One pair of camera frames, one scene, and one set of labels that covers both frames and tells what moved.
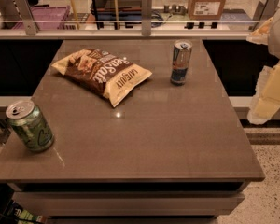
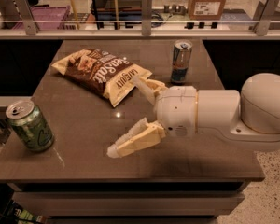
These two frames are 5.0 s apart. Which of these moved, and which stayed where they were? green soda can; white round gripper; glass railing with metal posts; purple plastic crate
Moved: white round gripper
Stayed: purple plastic crate; green soda can; glass railing with metal posts
